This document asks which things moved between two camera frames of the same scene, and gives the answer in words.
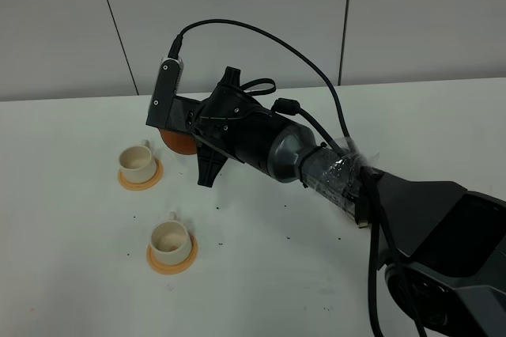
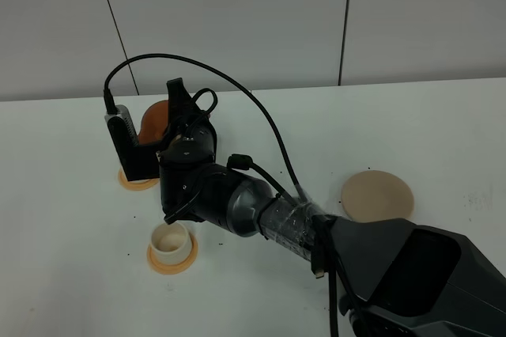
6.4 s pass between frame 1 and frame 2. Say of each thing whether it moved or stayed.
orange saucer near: stayed
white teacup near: stayed
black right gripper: moved
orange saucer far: stayed
